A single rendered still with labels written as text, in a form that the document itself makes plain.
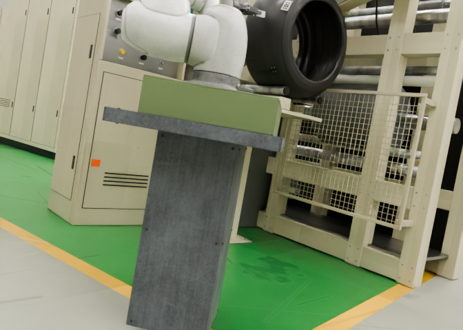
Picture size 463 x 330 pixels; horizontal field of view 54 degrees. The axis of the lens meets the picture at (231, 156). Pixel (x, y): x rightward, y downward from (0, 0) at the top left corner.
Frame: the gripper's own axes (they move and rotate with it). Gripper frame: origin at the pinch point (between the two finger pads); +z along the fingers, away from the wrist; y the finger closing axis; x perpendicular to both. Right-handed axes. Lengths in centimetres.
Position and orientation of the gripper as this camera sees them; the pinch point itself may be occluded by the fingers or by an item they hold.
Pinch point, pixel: (259, 13)
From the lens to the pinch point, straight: 236.2
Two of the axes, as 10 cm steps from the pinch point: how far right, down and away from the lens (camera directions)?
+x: -0.7, 9.9, 1.4
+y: -6.5, -1.5, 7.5
